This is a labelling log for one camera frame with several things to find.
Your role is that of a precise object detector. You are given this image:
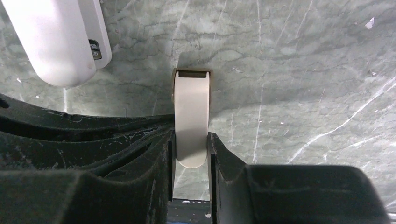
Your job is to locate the small beige stapler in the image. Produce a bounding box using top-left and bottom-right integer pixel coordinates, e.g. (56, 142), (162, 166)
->
(172, 68), (212, 168)

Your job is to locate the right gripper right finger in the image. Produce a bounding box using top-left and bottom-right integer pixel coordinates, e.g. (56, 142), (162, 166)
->
(207, 133), (391, 224)

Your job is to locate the long white stapler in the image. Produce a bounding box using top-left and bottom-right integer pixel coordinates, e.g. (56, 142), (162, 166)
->
(2, 0), (112, 88)

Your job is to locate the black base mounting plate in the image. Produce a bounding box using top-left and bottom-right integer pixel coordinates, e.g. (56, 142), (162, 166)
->
(167, 198), (212, 224)

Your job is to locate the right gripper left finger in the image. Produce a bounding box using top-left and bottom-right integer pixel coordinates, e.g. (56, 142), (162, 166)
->
(0, 131), (175, 224)

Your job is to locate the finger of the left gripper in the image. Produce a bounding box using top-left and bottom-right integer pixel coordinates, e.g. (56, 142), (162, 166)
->
(0, 95), (173, 173)

